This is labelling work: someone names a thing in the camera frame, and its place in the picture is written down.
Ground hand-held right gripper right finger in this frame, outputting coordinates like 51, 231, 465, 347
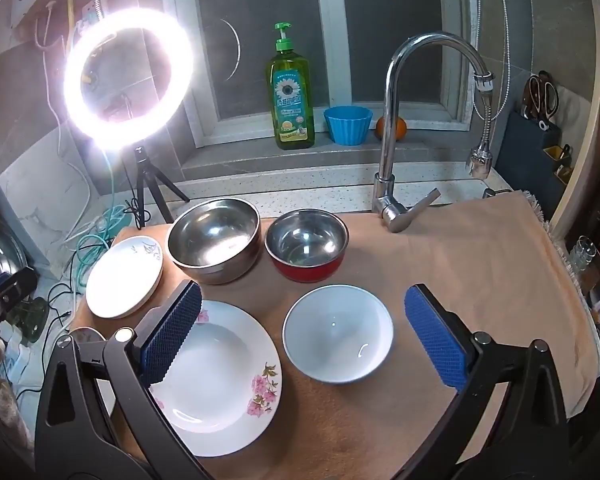
404, 284, 572, 480

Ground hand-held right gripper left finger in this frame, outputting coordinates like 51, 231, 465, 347
34, 280, 216, 480

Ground white ceramic bowl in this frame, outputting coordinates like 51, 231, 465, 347
282, 285, 395, 385

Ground large stainless steel bowl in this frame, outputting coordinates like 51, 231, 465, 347
167, 197, 262, 285

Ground green glass object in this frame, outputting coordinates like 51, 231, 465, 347
7, 297, 51, 345

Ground glass pot lid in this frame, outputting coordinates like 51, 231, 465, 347
0, 215, 31, 286

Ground pink floral white plate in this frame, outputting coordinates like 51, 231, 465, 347
147, 300, 284, 457

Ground grey patterned white plate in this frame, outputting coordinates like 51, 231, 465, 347
85, 235, 164, 320

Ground orange towel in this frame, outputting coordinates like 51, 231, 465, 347
70, 192, 600, 480

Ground small steel bowl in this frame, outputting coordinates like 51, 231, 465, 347
264, 209, 350, 283

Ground black tripod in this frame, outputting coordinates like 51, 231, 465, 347
125, 145, 191, 226

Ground clear glass cups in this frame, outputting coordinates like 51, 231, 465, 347
569, 235, 599, 272

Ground chrome faucet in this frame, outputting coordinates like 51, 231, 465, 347
371, 32, 496, 233

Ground flexible metal faucet sprayer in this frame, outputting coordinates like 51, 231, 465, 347
466, 74, 497, 179

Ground dark knife block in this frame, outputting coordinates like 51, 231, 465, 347
495, 110, 573, 206

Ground orange fruit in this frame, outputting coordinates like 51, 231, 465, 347
375, 116, 408, 141

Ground wooden shelf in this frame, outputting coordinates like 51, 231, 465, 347
550, 0, 600, 361

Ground blue ribbed cup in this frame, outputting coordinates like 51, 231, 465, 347
323, 106, 373, 145

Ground green dish soap bottle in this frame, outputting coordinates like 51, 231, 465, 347
266, 22, 315, 150

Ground thin black cable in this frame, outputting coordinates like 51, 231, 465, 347
44, 280, 77, 322

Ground teal cable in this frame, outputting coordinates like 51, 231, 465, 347
72, 150, 127, 288

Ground black ring light cable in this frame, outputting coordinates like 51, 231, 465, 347
121, 150, 149, 233

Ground white cable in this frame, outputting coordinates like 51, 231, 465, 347
35, 7, 108, 243

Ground black handled scissors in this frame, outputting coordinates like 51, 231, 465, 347
524, 71, 560, 132

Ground window frame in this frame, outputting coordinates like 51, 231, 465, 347
160, 0, 486, 148

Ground white beaded cord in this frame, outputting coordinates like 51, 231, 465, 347
472, 0, 512, 128

